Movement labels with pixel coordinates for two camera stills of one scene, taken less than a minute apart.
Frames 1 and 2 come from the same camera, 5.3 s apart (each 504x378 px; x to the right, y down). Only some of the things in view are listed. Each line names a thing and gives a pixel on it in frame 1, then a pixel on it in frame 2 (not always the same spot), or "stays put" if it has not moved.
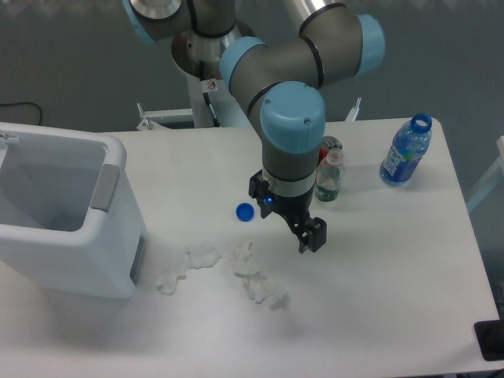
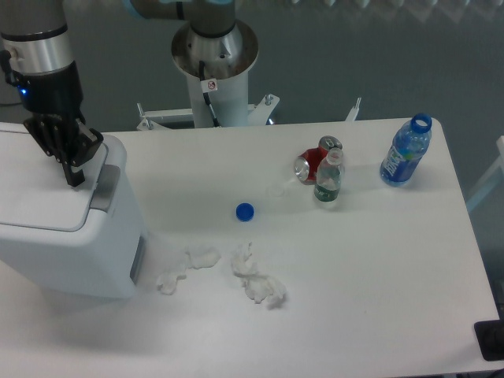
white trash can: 71,220 stays put
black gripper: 311,232 -> 57,98
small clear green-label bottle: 329,175 stays put
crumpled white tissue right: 257,285 stays put
